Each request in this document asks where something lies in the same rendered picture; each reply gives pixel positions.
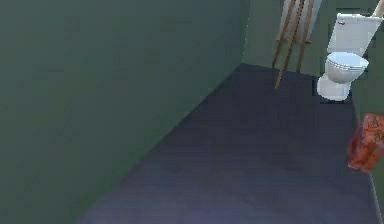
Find wooden easel with white canvas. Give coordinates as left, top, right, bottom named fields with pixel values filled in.
left=271, top=0, right=323, bottom=90

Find white toilet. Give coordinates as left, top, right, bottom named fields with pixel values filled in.
left=316, top=12, right=384, bottom=102

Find orange patterned bin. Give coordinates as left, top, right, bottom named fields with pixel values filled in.
left=346, top=113, right=384, bottom=174

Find pale wooden stick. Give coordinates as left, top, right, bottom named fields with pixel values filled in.
left=372, top=0, right=384, bottom=18

